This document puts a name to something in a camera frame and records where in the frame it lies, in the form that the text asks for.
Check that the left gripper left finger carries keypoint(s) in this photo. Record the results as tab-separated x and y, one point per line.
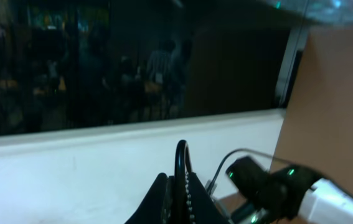
156	206

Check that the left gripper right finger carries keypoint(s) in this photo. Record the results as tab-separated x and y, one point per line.
200	207

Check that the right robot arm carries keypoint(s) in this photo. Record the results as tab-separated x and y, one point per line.
294	191

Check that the cardboard panel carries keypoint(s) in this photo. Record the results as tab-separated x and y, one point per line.
317	130

